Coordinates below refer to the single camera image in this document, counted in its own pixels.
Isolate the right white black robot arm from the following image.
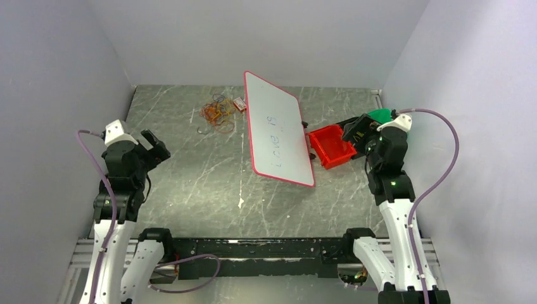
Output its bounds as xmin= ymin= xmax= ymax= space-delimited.
xmin=341 ymin=114 xmax=451 ymax=303

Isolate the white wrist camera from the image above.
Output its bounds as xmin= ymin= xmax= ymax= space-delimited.
xmin=377 ymin=113 xmax=412 ymax=133
xmin=104 ymin=119 xmax=139 ymax=148

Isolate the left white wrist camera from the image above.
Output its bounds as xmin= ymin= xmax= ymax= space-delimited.
xmin=104 ymin=119 xmax=139 ymax=148

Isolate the orange cable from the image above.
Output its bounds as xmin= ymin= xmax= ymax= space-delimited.
xmin=199 ymin=97 xmax=241 ymax=135

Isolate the black plastic bin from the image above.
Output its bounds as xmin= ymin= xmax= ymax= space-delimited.
xmin=337 ymin=117 xmax=360 ymax=132

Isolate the purple cable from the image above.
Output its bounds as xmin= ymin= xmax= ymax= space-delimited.
xmin=203 ymin=94 xmax=231 ymax=114

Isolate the black aluminium base frame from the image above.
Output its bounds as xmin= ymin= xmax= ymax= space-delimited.
xmin=66 ymin=236 xmax=446 ymax=295

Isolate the small red white box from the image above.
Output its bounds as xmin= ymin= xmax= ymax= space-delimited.
xmin=232 ymin=98 xmax=247 ymax=112

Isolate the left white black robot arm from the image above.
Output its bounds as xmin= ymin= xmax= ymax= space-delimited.
xmin=80 ymin=120 xmax=176 ymax=303

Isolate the yellow cable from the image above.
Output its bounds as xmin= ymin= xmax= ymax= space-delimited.
xmin=203 ymin=102 xmax=232 ymax=125

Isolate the pink framed whiteboard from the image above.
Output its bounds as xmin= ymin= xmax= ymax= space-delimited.
xmin=243 ymin=71 xmax=315 ymax=187

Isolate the green plastic bin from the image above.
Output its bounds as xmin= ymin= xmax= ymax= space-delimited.
xmin=368 ymin=108 xmax=393 ymax=125

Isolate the red plastic bin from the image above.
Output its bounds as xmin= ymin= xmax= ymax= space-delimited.
xmin=306 ymin=124 xmax=357 ymax=170

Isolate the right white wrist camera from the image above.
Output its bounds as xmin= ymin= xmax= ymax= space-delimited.
xmin=377 ymin=113 xmax=412 ymax=133

